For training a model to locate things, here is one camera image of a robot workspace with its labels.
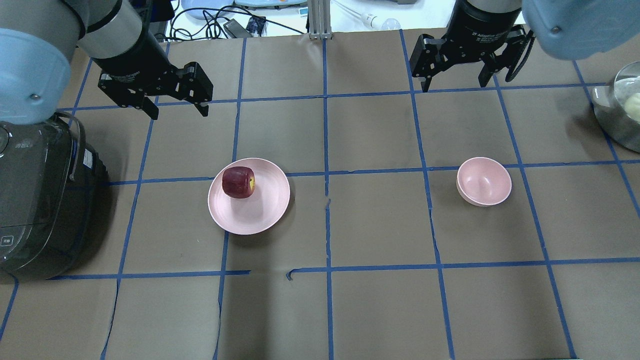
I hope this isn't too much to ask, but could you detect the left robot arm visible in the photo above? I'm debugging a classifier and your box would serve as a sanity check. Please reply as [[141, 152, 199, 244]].
[[0, 0, 214, 125]]

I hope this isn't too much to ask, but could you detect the pink plate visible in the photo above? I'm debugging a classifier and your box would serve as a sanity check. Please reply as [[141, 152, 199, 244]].
[[206, 157, 291, 235]]

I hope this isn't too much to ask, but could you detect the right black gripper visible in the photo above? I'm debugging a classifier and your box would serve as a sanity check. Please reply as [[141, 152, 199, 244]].
[[409, 0, 535, 92]]

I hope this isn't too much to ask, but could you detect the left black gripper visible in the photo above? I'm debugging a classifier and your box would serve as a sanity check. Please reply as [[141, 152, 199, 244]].
[[93, 30, 214, 121]]

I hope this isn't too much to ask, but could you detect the aluminium frame post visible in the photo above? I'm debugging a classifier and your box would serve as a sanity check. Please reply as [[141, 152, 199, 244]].
[[306, 0, 333, 40]]

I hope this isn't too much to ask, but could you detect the red apple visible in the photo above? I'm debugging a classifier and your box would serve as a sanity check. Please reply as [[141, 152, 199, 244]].
[[221, 166, 256, 199]]

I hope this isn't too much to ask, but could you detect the black power adapter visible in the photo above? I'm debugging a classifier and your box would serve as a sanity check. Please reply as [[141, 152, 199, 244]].
[[222, 19, 253, 39]]

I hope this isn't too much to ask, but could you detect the white light bulb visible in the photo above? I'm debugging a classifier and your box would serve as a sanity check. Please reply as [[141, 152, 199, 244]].
[[346, 9, 402, 31]]

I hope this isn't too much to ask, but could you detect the dark grey rice cooker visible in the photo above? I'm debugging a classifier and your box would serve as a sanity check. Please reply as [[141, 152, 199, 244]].
[[0, 111, 108, 285]]

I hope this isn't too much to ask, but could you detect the pink bowl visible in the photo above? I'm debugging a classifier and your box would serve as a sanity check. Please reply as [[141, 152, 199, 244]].
[[455, 157, 513, 207]]

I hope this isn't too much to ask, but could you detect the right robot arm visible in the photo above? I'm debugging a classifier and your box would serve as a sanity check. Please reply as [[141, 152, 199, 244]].
[[409, 0, 640, 92]]

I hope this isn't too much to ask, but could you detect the steel pot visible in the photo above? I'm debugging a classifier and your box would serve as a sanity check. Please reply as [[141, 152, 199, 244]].
[[591, 61, 640, 153]]

